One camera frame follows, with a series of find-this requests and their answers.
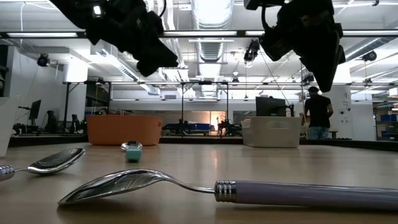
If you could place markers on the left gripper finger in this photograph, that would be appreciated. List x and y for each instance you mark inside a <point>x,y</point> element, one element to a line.
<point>155,60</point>

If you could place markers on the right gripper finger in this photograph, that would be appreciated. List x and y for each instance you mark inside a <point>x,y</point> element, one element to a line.
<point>325,59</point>

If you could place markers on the black ceiling spotlight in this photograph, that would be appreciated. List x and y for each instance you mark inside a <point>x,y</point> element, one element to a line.
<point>43,60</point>
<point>252,51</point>
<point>370,56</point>

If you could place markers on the overhead light bar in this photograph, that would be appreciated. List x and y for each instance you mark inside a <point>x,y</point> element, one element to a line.
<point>199,33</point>

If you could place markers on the person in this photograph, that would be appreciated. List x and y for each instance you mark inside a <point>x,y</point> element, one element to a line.
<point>318,112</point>

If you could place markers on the black computer monitor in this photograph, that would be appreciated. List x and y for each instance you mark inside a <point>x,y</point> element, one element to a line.
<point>269,106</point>

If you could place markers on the distant robot station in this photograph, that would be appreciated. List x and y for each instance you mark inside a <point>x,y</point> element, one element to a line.
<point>230,127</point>
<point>192,127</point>

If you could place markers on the orange plastic bin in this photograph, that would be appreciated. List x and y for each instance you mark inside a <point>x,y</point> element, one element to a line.
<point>124,130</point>

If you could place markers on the shelf with blue bins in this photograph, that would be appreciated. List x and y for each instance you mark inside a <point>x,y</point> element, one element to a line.
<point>388,118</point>

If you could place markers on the light grey plastic bin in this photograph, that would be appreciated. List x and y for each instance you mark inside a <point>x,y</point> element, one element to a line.
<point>270,135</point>

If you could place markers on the small black monitor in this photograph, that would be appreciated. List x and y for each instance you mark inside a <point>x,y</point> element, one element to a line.
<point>35,109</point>

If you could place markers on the white plastic bin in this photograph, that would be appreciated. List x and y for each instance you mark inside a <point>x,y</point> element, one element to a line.
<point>7,124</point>

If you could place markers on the black hanging camera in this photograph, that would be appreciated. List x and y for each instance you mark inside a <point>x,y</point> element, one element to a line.
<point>308,79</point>

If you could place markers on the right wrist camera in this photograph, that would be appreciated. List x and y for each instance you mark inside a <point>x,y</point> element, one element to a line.
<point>276,46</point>

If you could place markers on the distant black frame stand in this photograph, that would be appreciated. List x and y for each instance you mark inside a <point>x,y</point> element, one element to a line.
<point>182,109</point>

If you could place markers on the silver ventilation duct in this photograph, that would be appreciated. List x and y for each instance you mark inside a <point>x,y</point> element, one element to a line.
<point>211,46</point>

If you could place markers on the black aluminium table frame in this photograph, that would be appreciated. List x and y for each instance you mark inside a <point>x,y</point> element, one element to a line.
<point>202,140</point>

